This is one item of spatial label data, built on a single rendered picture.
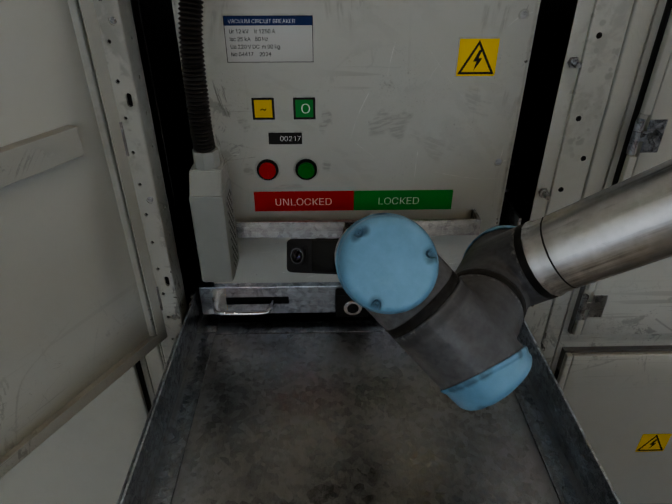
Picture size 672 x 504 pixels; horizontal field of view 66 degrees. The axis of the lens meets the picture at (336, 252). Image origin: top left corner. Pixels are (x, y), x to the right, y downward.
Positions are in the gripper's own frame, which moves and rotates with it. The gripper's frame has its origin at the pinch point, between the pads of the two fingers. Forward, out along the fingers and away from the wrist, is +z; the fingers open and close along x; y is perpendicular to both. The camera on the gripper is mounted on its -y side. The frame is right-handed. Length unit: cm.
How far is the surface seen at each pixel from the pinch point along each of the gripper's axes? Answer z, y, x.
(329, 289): 8.5, -2.7, -6.8
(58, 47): -17.0, -36.3, 26.3
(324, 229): -0.8, -3.5, 3.6
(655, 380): 13, 59, -25
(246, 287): 8.3, -17.2, -6.2
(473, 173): -1.2, 20.2, 12.2
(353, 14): -12.7, 0.7, 32.2
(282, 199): 1.0, -10.2, 8.6
